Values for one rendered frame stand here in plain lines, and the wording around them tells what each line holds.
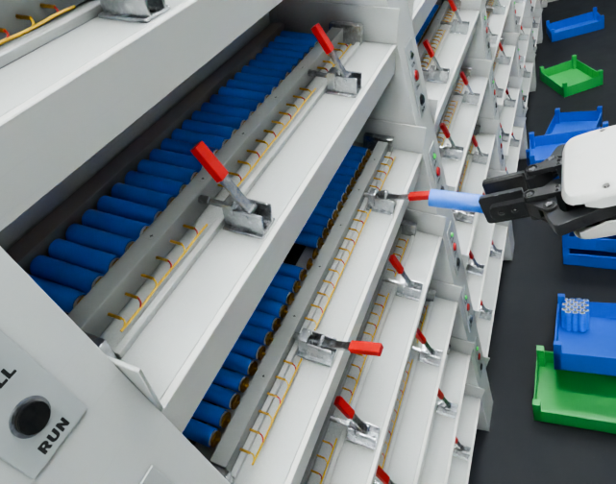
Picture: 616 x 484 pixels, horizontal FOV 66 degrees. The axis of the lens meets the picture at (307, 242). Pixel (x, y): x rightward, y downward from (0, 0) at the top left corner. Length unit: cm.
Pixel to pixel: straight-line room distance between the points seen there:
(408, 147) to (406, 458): 53
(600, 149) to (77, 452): 44
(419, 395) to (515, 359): 75
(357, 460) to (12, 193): 54
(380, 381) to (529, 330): 104
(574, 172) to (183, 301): 34
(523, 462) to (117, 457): 127
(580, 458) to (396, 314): 81
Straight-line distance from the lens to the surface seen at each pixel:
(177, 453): 36
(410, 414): 92
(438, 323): 103
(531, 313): 176
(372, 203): 71
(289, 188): 47
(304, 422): 51
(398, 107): 81
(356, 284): 61
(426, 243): 93
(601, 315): 175
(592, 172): 45
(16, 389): 28
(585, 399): 158
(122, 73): 32
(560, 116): 273
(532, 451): 150
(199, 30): 39
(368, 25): 77
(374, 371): 75
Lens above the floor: 134
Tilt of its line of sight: 35 degrees down
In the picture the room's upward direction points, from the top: 25 degrees counter-clockwise
